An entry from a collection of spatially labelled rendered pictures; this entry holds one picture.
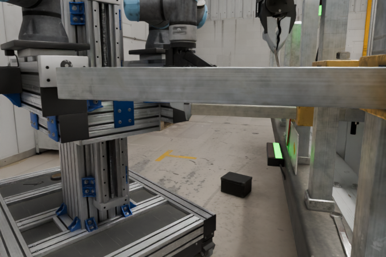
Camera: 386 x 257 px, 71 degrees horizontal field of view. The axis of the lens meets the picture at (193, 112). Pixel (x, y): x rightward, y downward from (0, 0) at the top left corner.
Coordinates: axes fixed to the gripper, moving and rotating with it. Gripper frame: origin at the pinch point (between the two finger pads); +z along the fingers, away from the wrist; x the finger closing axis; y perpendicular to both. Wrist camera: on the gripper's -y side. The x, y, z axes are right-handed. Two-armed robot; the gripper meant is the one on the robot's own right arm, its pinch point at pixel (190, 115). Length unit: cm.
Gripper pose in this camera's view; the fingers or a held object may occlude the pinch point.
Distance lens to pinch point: 76.9
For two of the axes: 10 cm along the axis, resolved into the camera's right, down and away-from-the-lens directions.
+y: -9.7, -0.4, 2.3
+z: -0.1, 9.9, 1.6
